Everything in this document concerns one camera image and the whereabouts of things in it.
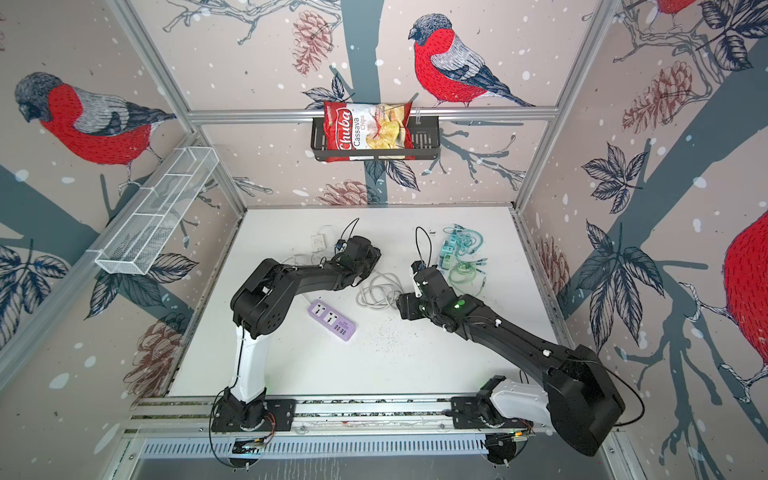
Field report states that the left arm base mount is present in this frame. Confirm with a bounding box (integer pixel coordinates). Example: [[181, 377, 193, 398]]
[[211, 396, 297, 434]]

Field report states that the white charger cable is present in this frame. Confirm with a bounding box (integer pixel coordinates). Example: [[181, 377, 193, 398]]
[[281, 251, 331, 268]]

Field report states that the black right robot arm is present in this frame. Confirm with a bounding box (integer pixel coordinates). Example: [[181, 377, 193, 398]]
[[397, 261, 625, 456]]

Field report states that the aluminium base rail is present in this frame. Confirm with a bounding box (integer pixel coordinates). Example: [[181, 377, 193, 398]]
[[125, 388, 559, 438]]

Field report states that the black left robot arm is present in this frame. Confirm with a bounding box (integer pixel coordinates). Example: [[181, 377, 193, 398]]
[[222, 236, 381, 424]]

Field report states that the white blue power strip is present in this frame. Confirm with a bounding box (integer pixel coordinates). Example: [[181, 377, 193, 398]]
[[356, 257, 444, 310]]

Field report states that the light green charger with cable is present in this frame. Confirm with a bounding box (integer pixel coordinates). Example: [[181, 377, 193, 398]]
[[448, 258, 487, 296]]

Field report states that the black wire wall basket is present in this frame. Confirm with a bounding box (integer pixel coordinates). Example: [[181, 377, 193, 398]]
[[310, 117, 441, 162]]

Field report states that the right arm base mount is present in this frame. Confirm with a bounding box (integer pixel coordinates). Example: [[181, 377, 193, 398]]
[[442, 396, 533, 431]]

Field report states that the teal charger with cable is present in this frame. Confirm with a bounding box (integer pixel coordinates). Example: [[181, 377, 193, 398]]
[[441, 234, 462, 257]]

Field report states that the red cassava chips bag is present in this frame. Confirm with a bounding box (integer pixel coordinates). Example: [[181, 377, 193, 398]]
[[323, 102, 413, 162]]

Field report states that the white mesh wall shelf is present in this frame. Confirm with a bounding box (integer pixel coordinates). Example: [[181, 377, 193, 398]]
[[95, 146, 219, 275]]

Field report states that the purple power strip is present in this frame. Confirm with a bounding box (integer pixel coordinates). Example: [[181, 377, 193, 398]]
[[308, 300, 357, 342]]

